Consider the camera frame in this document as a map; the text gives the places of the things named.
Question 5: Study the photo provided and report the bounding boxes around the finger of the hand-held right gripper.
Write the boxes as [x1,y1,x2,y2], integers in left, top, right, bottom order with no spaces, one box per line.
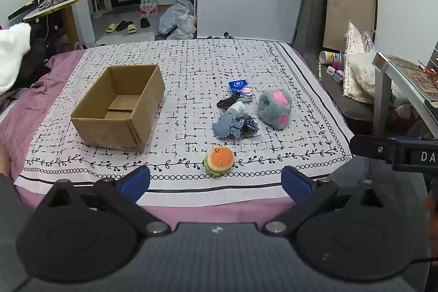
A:
[350,134,395,164]

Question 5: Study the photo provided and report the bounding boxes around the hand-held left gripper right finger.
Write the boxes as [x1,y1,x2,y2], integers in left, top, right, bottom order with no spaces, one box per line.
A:
[262,165,387,238]

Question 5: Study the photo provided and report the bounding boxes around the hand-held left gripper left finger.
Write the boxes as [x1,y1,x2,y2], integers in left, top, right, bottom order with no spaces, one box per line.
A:
[34,165,172,238]

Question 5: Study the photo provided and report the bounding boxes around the brown cardboard box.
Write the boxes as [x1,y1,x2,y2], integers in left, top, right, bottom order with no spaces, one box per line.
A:
[71,64,166,153]

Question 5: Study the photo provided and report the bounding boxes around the grey pink paw plush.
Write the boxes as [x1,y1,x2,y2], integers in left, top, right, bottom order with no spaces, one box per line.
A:
[257,89,294,131]

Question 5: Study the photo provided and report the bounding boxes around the grey folding table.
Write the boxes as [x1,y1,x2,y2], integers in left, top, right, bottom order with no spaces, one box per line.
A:
[372,52,438,137]

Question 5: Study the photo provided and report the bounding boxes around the dark grey bench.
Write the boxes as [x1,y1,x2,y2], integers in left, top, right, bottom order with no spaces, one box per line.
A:
[301,46,377,122]

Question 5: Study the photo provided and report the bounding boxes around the dark cloth in clear packet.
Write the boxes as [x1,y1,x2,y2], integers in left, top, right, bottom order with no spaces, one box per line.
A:
[240,116,261,138]

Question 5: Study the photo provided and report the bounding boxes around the pillow in plastic bag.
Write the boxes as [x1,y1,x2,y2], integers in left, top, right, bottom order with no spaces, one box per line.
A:
[343,20,404,104]

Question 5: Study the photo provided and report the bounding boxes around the burger plush toy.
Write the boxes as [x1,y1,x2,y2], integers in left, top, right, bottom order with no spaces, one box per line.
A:
[203,146,237,179]

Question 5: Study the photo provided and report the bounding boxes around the blue denim cloth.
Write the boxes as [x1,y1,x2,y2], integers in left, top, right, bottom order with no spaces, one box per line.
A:
[212,113,244,141]

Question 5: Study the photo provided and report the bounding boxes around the yellow white cup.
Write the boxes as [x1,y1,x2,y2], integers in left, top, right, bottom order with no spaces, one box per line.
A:
[319,51,344,65]

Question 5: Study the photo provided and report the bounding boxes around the black sock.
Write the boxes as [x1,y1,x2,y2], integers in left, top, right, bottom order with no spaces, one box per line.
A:
[217,92,243,108]

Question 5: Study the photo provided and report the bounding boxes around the blue tissue pack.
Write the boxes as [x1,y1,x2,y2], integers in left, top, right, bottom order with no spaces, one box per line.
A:
[228,80,254,104]

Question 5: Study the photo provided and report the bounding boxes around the wooden board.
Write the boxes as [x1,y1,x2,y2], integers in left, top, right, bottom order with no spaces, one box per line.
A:
[323,0,379,53]

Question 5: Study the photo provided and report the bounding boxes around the yellow slippers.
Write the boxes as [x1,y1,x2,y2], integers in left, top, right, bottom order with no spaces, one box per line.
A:
[96,32,155,46]

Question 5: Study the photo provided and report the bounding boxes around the dark grey leaning panel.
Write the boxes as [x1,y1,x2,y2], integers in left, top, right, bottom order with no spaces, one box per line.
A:
[291,0,329,56]

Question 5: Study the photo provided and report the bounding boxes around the black cloth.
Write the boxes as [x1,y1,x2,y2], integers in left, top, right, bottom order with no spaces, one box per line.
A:
[17,25,52,87]

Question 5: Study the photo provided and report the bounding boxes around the white plastic bag red print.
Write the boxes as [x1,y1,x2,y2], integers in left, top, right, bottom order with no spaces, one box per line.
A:
[168,15,198,39]

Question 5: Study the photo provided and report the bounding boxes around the large white plastic bag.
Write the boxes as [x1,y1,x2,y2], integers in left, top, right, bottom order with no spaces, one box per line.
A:
[158,0,195,34]

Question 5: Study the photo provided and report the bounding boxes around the red-white snack bag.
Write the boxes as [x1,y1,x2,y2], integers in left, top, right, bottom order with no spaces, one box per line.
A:
[140,0,160,15]

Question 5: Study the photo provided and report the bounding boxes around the white fluffy cloth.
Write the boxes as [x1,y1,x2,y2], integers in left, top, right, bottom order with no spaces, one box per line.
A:
[0,22,32,94]

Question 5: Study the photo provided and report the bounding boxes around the black storage box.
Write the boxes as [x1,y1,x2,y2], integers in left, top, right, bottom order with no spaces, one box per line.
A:
[29,10,65,39]

